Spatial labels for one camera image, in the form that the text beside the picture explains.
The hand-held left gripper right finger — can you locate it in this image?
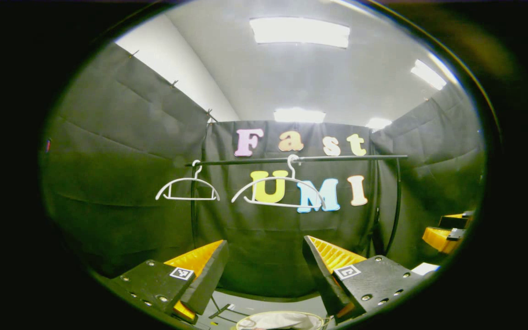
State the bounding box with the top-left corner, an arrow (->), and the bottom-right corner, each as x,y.
302,235 -> 426,323

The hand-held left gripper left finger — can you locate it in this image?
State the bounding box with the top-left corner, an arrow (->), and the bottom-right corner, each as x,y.
107,239 -> 230,323

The white clothes hanger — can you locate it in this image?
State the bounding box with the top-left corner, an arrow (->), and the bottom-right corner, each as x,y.
231,154 -> 327,209
155,160 -> 220,202

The black clothes rack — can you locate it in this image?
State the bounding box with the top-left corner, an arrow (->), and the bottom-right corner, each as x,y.
185,155 -> 408,257

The white box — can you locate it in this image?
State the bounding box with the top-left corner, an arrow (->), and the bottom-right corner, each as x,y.
411,262 -> 440,275

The large ceiling light panel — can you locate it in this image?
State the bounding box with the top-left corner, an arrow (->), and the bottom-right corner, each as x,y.
250,17 -> 351,49

